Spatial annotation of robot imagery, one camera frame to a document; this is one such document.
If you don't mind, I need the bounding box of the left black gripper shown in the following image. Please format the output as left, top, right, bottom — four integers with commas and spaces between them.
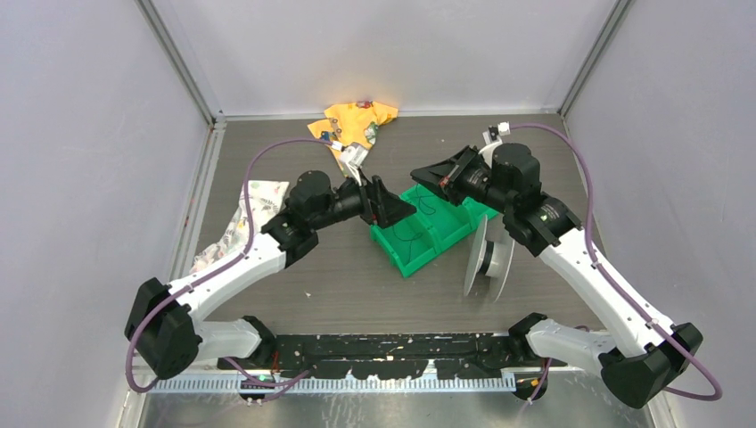
311, 168, 416, 232

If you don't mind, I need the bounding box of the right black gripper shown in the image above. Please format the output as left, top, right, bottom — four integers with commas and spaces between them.
412, 144, 514, 214

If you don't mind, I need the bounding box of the clear plastic cable spool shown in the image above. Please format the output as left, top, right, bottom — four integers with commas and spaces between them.
463, 215, 515, 302

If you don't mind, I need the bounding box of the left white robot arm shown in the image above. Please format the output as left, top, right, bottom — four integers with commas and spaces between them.
125, 170, 416, 380

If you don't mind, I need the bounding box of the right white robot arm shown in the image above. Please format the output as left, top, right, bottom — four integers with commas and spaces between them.
410, 143, 703, 408

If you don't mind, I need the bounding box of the green three-compartment bin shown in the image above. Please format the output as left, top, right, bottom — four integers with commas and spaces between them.
370, 185, 497, 278

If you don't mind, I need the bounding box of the yellow printed cloth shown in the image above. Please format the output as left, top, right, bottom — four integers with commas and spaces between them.
307, 101, 399, 157

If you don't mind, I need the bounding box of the white floral cloth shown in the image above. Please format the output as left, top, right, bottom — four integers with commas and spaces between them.
189, 180, 290, 274

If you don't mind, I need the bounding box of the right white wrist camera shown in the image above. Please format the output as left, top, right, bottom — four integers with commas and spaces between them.
478, 121, 511, 167

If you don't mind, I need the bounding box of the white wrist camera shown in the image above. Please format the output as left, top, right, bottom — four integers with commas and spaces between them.
478, 121, 511, 167
330, 141, 369, 185

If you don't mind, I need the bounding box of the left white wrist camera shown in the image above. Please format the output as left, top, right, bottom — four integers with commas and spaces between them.
330, 141, 369, 185

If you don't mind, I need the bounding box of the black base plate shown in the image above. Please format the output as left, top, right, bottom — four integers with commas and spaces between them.
234, 333, 544, 380

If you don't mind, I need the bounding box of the slotted metal rail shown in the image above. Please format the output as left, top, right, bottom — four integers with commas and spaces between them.
151, 373, 516, 394

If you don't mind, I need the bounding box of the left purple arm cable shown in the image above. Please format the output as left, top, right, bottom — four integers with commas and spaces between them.
125, 136, 346, 403

